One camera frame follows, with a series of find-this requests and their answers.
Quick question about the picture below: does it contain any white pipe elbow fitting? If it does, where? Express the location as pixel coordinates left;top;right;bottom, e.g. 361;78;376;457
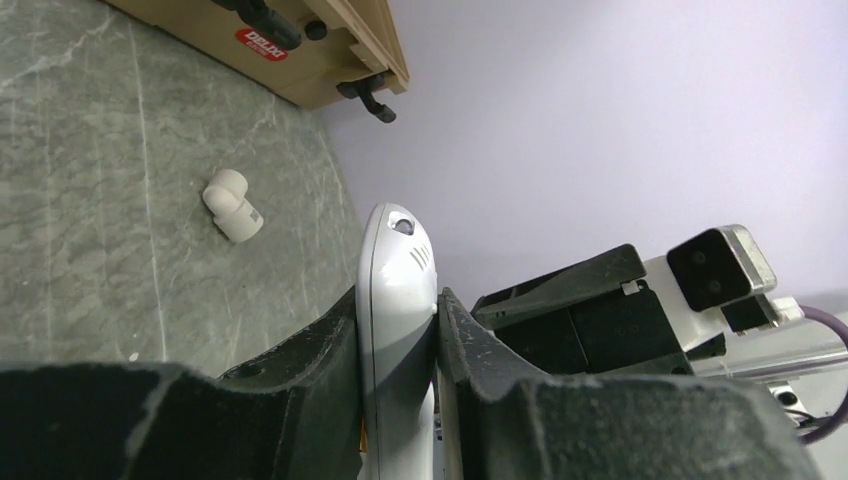
202;169;264;243

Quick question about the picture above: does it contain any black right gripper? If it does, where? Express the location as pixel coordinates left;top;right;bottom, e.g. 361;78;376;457
471;244;726;375

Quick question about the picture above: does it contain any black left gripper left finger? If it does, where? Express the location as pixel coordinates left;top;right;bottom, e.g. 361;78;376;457
1;292;361;479

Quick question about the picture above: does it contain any white remote control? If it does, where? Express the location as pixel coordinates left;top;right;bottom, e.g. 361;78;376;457
355;202;438;479

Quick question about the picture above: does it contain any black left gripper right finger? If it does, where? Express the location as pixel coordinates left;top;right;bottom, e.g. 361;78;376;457
437;290;820;479

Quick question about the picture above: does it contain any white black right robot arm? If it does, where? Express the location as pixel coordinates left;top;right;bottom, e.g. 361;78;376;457
472;244;847;435

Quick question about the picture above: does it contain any tan plastic toolbox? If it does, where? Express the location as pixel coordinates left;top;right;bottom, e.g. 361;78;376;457
112;0;410;124

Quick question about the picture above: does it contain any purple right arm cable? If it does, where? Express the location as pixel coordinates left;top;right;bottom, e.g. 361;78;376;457
798;304;848;446

